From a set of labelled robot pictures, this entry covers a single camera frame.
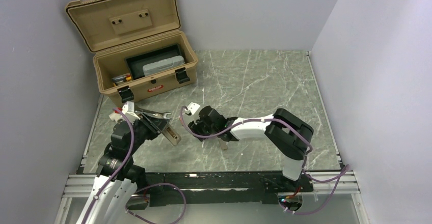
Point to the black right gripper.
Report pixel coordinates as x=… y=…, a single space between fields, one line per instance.
x=196 y=128

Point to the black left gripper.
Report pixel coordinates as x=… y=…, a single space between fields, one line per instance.
x=155 y=125

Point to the white remote control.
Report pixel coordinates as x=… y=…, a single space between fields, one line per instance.
x=171 y=135

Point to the beige battery compartment cover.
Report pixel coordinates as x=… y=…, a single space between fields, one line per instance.
x=223 y=145

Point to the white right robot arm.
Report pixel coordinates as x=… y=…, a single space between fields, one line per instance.
x=288 y=133

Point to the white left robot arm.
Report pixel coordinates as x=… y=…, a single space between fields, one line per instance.
x=117 y=177

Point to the pack of batteries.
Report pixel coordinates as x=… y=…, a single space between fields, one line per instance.
x=118 y=80

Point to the silver open-end wrench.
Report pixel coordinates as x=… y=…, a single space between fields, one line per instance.
x=164 y=115

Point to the white plastic pipe fitting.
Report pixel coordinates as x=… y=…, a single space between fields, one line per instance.
x=115 y=116

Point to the grey plastic case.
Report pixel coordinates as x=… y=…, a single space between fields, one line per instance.
x=163 y=65

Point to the black tray in toolbox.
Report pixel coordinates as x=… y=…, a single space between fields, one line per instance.
x=136 y=62

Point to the tan plastic toolbox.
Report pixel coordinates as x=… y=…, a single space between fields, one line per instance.
x=119 y=31

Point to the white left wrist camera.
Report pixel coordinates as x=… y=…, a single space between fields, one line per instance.
x=128 y=109

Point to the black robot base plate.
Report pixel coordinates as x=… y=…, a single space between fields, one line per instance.
x=164 y=189

